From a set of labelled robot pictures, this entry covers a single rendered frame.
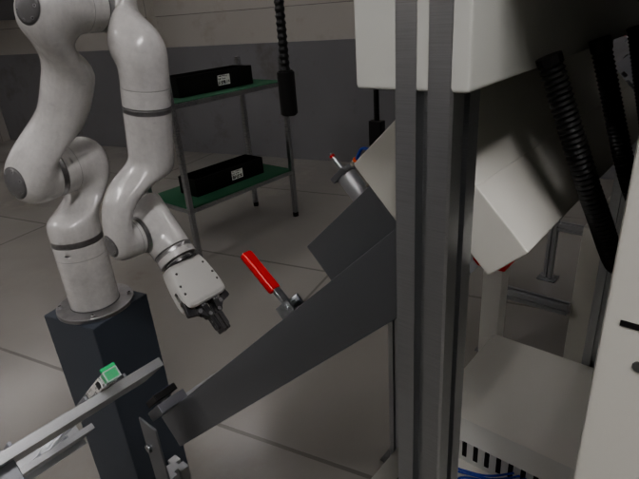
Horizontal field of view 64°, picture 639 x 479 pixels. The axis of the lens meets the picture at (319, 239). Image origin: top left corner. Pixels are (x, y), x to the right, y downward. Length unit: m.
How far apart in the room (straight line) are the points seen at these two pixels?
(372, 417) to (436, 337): 1.58
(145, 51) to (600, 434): 0.87
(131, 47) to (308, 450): 1.38
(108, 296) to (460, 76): 1.19
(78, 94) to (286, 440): 1.30
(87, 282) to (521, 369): 1.03
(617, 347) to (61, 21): 0.96
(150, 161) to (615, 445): 0.87
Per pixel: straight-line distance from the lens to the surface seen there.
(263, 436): 1.94
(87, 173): 1.31
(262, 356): 0.63
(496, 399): 1.13
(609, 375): 0.40
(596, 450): 0.44
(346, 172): 0.55
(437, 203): 0.34
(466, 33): 0.31
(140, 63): 1.00
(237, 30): 5.31
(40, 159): 1.23
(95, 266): 1.35
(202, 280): 1.10
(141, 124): 1.02
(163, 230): 1.11
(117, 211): 1.05
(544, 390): 1.18
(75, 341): 1.44
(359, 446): 1.87
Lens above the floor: 1.36
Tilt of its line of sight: 24 degrees down
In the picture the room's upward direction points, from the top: 4 degrees counter-clockwise
